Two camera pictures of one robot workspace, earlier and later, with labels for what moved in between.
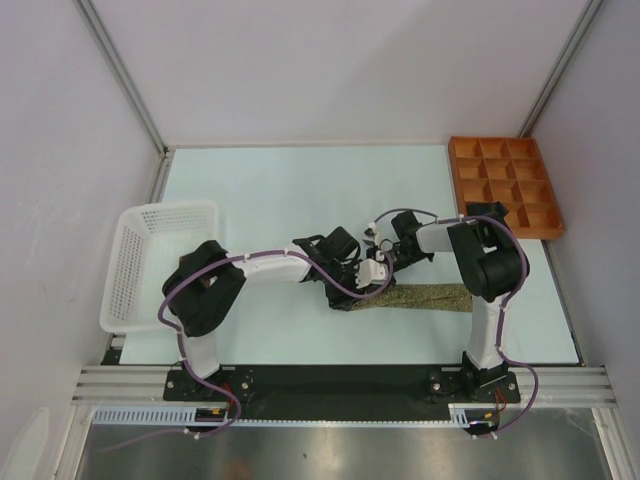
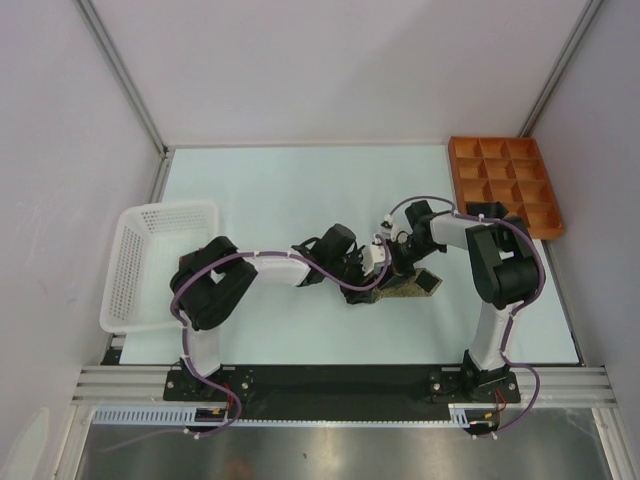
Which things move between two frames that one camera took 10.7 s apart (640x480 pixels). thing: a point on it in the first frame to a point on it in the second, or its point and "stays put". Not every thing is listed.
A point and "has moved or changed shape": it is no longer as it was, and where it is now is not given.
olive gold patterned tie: x=436 y=297 has moved or changed shape
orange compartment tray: x=510 y=171 stays put
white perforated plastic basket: x=149 y=242 stays put
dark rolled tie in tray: x=484 y=208 stays put
